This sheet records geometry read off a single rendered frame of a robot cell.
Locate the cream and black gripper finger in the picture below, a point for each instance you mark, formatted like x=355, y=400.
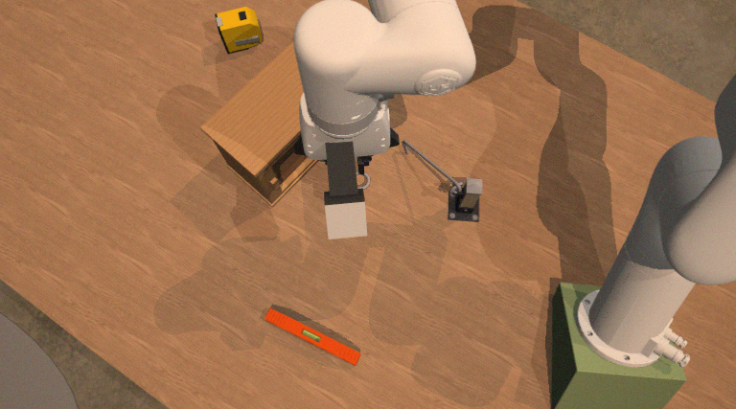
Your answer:
x=299, y=150
x=394, y=141

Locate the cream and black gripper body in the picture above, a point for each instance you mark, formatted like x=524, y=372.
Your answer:
x=374, y=139

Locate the orange spirit level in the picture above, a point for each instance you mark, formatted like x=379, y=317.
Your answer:
x=326, y=343

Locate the brown wooden cabinet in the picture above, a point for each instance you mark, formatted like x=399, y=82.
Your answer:
x=256, y=130

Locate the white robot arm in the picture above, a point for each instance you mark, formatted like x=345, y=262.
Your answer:
x=349, y=62

